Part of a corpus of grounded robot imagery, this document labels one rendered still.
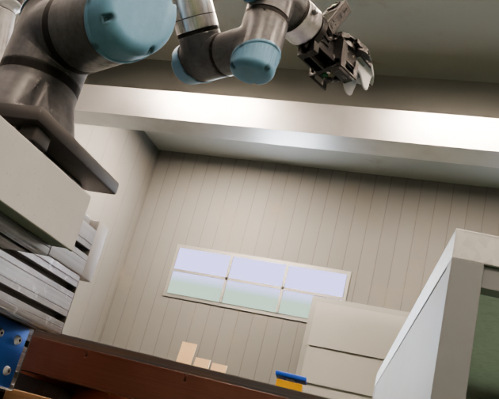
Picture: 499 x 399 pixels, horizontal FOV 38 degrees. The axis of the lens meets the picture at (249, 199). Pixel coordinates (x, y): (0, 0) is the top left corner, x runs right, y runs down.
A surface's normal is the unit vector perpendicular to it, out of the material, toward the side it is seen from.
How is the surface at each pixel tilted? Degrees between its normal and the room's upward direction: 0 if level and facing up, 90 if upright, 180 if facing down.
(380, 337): 90
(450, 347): 90
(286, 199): 90
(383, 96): 90
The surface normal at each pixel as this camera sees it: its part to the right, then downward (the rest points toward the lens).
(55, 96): 0.77, -0.33
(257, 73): -0.25, 0.91
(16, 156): 0.94, 0.12
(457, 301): -0.08, -0.37
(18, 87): 0.14, -0.59
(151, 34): 0.69, 0.06
